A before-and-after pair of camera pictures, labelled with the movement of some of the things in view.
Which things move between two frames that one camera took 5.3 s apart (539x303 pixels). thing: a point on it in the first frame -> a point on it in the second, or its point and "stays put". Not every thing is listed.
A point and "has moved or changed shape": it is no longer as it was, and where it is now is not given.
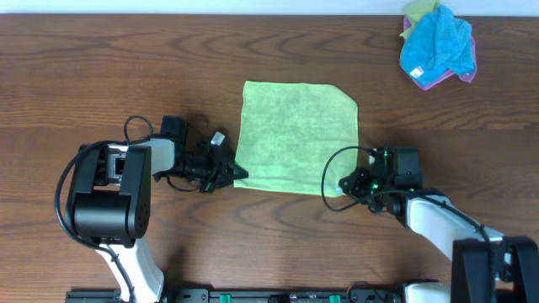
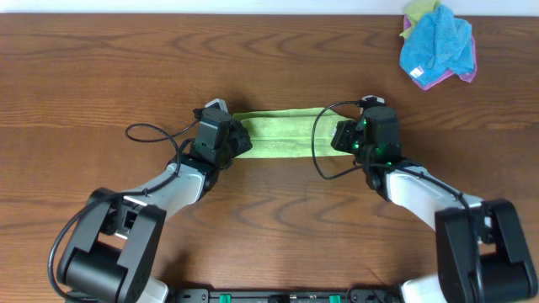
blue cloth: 438,44 stays put
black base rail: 456,295 stays put
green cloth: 288,132 has moved or changed shape
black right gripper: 352,184 -> 344,130
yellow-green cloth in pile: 415,9 stays put
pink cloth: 467,77 stays put
